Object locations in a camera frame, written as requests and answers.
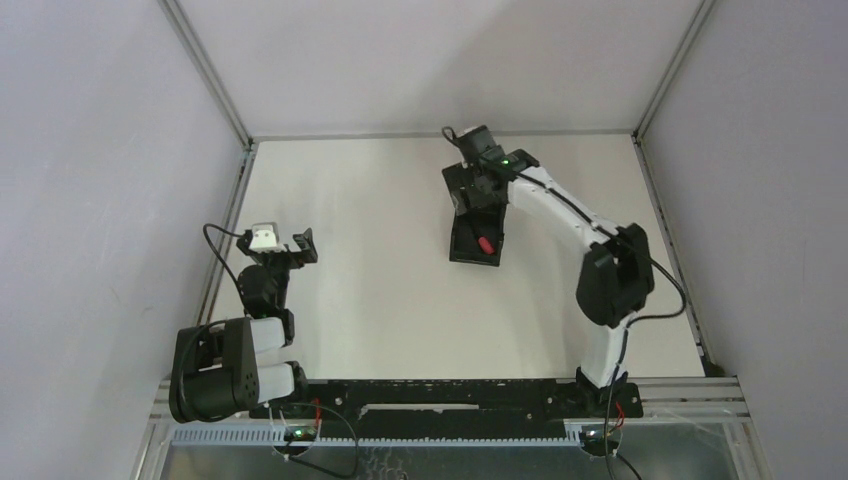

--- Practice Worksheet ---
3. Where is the red handled screwdriver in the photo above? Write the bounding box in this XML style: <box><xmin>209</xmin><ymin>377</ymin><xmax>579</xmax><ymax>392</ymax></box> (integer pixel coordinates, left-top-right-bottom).
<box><xmin>470</xmin><ymin>223</ymin><xmax>496</xmax><ymax>255</ymax></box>

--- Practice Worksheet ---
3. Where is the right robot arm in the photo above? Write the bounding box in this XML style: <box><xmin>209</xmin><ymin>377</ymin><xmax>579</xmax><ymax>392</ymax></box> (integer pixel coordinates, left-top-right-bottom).
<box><xmin>441</xmin><ymin>125</ymin><xmax>655</xmax><ymax>416</ymax></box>

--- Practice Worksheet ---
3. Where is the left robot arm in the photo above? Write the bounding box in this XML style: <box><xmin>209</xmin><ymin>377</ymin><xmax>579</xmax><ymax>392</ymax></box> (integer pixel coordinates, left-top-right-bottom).
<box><xmin>168</xmin><ymin>222</ymin><xmax>318</xmax><ymax>423</ymax></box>

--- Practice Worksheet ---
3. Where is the black plastic bin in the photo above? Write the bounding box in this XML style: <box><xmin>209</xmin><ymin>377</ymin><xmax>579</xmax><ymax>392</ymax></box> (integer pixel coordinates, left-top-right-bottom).
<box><xmin>449</xmin><ymin>204</ymin><xmax>507</xmax><ymax>267</ymax></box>

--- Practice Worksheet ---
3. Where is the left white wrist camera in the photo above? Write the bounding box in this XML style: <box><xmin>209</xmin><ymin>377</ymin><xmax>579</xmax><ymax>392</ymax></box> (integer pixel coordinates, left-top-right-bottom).
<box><xmin>248</xmin><ymin>222</ymin><xmax>281</xmax><ymax>253</ymax></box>

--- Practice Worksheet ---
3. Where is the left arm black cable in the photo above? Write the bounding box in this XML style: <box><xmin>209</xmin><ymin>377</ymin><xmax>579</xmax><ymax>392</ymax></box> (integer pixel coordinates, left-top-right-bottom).
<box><xmin>201</xmin><ymin>223</ymin><xmax>253</xmax><ymax>299</ymax></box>

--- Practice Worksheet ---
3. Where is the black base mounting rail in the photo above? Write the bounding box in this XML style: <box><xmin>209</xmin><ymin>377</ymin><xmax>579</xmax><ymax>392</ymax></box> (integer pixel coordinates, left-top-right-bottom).
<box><xmin>248</xmin><ymin>378</ymin><xmax>644</xmax><ymax>439</ymax></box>

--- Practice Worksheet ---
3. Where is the grey cable duct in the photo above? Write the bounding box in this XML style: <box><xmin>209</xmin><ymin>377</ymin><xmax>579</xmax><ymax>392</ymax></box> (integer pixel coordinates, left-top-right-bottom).
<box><xmin>170</xmin><ymin>424</ymin><xmax>583</xmax><ymax>447</ymax></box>

